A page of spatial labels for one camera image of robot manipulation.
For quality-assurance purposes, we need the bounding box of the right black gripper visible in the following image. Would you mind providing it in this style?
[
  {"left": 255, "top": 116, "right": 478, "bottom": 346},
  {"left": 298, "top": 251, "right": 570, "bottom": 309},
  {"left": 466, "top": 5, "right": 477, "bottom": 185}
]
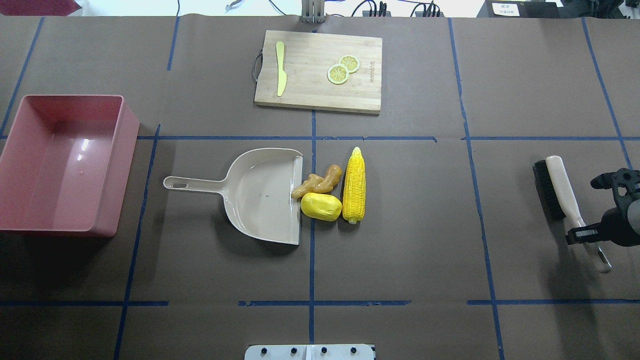
[{"left": 566, "top": 200, "right": 640, "bottom": 248}]

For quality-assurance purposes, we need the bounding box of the beige hand brush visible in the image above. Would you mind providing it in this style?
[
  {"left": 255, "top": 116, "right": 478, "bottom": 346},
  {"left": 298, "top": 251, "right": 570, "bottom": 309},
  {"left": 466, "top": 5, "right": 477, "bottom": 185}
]
[{"left": 532, "top": 155, "right": 612, "bottom": 274}]

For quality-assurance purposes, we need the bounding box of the yellow corn cob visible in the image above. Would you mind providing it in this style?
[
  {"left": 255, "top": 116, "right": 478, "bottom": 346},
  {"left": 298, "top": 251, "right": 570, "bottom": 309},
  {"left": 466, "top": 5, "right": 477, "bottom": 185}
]
[{"left": 342, "top": 146, "right": 367, "bottom": 224}]

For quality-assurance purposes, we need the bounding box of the yellow potato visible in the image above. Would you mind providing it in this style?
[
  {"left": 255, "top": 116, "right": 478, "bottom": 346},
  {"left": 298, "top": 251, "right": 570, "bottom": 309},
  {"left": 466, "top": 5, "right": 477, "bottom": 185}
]
[{"left": 301, "top": 193, "right": 343, "bottom": 222}]

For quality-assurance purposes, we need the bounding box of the brown ginger root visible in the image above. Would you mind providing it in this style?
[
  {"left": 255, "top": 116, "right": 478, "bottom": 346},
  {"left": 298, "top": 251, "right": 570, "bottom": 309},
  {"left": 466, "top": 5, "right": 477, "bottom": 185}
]
[{"left": 290, "top": 164, "right": 343, "bottom": 199}]

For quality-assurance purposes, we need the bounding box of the pink plastic bin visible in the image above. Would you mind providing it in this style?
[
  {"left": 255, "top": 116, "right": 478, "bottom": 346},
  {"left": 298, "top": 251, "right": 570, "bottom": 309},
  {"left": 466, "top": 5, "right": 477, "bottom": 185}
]
[{"left": 0, "top": 95, "right": 140, "bottom": 238}]

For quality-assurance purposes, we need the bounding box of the black power box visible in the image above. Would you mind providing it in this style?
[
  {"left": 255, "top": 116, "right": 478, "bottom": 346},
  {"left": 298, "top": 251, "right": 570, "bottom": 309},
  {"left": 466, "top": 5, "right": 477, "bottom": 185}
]
[{"left": 476, "top": 0, "right": 561, "bottom": 19}]

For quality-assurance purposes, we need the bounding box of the lemon slice far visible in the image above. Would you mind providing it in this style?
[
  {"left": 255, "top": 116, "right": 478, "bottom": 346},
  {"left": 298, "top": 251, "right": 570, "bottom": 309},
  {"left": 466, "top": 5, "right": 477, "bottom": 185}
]
[{"left": 338, "top": 54, "right": 361, "bottom": 75}]

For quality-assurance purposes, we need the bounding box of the lemon slice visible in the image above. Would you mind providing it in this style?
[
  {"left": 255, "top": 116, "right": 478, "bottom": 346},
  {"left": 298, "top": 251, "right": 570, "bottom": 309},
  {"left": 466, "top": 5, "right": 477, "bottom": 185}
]
[
  {"left": 338, "top": 54, "right": 361, "bottom": 75},
  {"left": 326, "top": 63, "right": 350, "bottom": 85}
]

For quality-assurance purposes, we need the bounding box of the lemon slice near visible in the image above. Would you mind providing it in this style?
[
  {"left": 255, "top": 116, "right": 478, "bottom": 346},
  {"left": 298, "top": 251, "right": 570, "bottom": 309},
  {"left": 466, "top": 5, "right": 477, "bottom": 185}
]
[{"left": 326, "top": 63, "right": 350, "bottom": 85}]

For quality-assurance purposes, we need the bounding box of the wooden cutting board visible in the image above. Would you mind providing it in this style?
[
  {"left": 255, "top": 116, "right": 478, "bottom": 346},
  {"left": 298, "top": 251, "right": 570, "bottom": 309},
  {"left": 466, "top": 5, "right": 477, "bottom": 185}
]
[{"left": 254, "top": 30, "right": 383, "bottom": 115}]

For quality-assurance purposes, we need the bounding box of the yellow plastic knife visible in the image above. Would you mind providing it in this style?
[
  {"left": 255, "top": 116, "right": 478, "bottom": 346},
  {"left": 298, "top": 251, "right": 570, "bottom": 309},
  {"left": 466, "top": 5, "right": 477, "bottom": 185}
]
[{"left": 275, "top": 41, "right": 288, "bottom": 97}]

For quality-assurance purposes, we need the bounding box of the magenta cloth on stand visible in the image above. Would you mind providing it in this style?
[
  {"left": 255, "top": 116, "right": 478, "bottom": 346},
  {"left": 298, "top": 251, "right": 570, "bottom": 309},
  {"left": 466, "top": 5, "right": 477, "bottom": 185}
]
[{"left": 0, "top": 0, "right": 82, "bottom": 17}]

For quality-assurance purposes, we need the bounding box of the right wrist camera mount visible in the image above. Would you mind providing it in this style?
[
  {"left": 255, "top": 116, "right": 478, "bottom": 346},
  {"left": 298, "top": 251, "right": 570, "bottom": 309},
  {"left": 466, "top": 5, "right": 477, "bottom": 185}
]
[{"left": 590, "top": 168, "right": 640, "bottom": 202}]

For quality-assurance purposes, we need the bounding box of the aluminium frame post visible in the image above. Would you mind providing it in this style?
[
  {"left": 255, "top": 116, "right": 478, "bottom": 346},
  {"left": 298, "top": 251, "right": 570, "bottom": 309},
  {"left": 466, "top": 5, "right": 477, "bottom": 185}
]
[{"left": 300, "top": 0, "right": 326, "bottom": 24}]

